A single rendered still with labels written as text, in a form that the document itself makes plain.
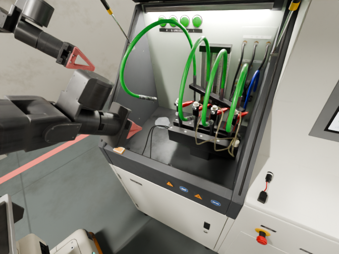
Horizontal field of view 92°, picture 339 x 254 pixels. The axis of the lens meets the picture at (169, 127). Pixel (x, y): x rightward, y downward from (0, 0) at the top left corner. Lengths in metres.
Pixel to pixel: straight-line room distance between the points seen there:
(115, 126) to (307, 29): 0.57
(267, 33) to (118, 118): 0.68
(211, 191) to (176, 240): 0.97
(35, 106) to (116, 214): 1.52
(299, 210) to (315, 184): 0.13
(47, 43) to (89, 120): 0.33
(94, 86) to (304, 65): 0.57
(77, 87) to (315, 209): 0.72
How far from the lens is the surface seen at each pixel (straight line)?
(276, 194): 0.69
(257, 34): 0.85
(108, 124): 0.38
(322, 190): 0.77
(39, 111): 0.31
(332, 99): 0.68
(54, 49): 0.62
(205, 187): 0.67
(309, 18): 0.63
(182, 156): 0.89
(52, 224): 2.03
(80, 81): 0.33
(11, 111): 0.30
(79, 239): 1.51
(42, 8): 0.64
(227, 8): 0.82
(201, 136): 0.78
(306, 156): 0.78
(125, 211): 1.74
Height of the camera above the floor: 1.56
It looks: 44 degrees down
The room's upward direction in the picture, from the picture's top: 8 degrees counter-clockwise
